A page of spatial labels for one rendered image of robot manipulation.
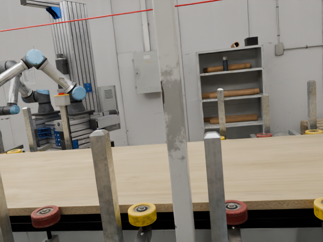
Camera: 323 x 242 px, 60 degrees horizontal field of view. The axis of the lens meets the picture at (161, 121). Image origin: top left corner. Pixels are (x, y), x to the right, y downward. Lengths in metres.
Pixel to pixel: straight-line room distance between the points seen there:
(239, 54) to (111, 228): 3.91
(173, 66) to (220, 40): 3.73
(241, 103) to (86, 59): 2.50
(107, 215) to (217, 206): 0.25
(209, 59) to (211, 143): 3.80
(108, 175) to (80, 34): 2.34
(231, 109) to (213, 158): 3.84
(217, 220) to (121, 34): 4.08
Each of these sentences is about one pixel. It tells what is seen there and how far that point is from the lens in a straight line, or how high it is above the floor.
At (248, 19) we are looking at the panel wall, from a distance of 4.50.
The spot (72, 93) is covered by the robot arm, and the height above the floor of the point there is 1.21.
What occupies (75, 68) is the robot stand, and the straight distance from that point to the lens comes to 2.78.
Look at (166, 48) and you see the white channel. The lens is 0.70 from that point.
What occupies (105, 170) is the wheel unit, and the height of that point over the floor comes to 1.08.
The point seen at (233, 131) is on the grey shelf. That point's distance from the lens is 4.49.
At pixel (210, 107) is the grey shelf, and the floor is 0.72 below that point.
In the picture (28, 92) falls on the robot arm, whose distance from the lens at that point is 2.99.
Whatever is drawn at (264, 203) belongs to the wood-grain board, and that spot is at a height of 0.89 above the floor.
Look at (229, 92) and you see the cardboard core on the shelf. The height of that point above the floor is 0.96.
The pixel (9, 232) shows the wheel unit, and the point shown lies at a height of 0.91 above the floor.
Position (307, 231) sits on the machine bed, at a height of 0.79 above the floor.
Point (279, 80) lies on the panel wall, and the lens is 4.55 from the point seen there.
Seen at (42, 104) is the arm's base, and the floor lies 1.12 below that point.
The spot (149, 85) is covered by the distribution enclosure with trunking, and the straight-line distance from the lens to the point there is 4.20.
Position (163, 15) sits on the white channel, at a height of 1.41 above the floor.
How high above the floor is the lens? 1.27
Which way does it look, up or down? 9 degrees down
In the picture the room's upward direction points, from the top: 6 degrees counter-clockwise
